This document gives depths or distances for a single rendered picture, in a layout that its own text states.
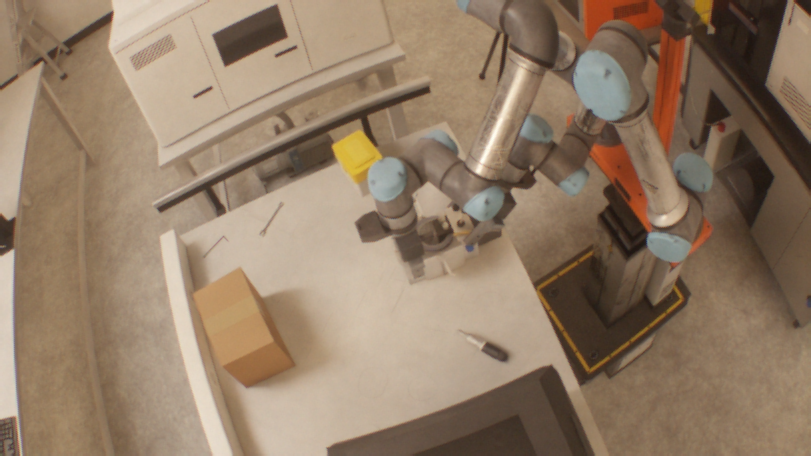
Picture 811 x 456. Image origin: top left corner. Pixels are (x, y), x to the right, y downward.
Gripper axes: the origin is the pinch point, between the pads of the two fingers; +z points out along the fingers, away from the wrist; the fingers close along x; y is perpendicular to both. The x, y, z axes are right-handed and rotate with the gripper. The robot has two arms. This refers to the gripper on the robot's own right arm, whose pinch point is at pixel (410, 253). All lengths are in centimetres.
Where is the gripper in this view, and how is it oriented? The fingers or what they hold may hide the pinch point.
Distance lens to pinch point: 162.6
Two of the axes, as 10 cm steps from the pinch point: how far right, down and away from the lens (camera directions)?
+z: 1.4, 5.4, 8.3
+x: -3.5, -7.6, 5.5
